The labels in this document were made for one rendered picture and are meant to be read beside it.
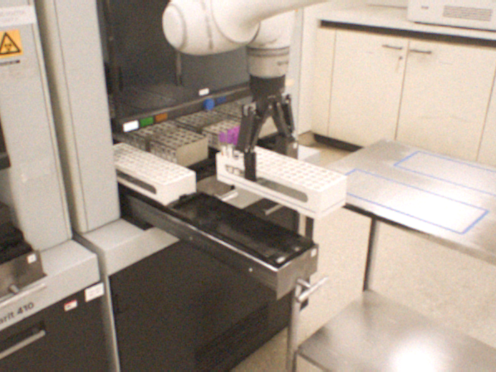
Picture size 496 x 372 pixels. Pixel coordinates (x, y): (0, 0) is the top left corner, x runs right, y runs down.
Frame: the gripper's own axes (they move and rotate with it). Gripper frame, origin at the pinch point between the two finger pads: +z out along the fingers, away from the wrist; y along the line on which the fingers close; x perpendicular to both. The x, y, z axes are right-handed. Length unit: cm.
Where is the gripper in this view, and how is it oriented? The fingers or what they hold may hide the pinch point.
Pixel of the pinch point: (266, 163)
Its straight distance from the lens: 118.6
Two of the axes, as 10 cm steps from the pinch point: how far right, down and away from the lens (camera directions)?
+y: 6.9, -3.2, 6.5
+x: -7.2, -2.9, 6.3
